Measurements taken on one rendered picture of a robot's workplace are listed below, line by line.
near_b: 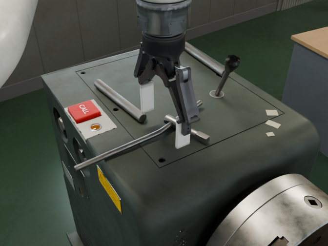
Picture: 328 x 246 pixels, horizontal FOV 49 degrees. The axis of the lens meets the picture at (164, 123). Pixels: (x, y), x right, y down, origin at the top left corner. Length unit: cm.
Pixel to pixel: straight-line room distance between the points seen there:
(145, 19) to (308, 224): 44
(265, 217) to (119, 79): 53
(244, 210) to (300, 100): 218
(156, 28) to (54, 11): 274
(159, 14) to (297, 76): 227
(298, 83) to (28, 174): 200
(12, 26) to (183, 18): 29
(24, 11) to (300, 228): 54
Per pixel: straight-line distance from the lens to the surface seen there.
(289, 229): 68
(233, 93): 94
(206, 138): 75
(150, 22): 59
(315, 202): 74
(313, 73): 269
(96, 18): 350
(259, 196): 71
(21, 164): 272
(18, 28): 40
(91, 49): 357
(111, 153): 73
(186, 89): 62
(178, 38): 61
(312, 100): 276
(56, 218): 231
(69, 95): 94
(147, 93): 76
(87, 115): 84
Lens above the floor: 175
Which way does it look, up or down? 37 degrees down
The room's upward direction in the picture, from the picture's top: straight up
